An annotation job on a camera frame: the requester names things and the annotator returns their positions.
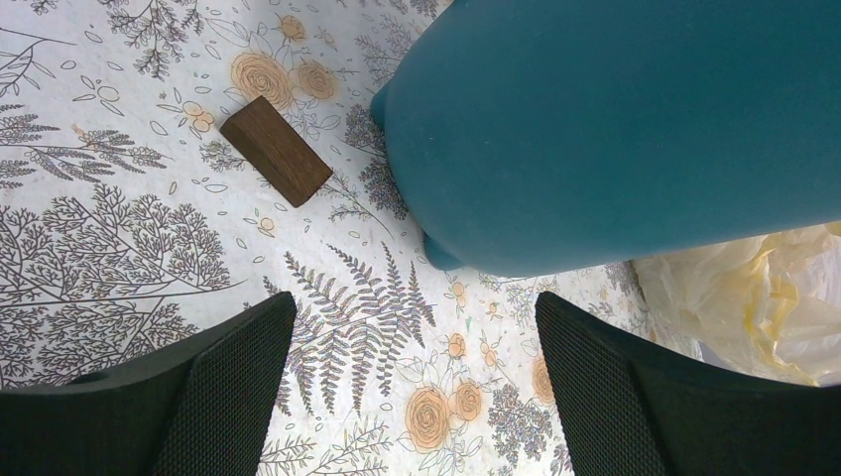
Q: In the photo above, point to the brown wooden block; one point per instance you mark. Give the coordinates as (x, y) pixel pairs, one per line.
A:
(270, 144)

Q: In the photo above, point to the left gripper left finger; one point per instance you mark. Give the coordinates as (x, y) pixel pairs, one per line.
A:
(201, 406)

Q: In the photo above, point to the teal plastic trash bin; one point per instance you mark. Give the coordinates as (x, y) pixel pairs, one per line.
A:
(530, 138)

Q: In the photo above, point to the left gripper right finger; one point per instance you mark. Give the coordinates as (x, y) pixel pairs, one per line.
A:
(631, 407)

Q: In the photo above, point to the yellow plastic trash bag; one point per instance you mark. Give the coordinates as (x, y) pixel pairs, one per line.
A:
(767, 306)

